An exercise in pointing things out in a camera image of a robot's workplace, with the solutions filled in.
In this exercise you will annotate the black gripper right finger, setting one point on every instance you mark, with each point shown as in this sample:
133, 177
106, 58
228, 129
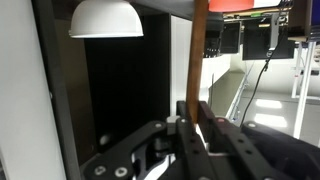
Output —
240, 150

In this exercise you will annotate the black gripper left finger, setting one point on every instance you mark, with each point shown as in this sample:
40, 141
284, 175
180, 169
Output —
186, 146

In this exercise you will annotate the wooden spoon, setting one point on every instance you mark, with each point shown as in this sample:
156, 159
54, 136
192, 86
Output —
196, 60

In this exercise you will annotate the orange plastic cup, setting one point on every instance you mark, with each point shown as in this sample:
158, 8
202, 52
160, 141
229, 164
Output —
230, 5

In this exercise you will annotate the black computer monitor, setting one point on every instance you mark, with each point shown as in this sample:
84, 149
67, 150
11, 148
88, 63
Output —
266, 40
230, 38

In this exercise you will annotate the white bowl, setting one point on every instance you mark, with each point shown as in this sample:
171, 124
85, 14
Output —
105, 20

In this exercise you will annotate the tall blue box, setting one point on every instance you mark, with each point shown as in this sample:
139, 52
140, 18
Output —
316, 16

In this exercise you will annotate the aluminium frame post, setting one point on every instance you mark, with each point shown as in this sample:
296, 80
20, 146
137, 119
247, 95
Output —
305, 86

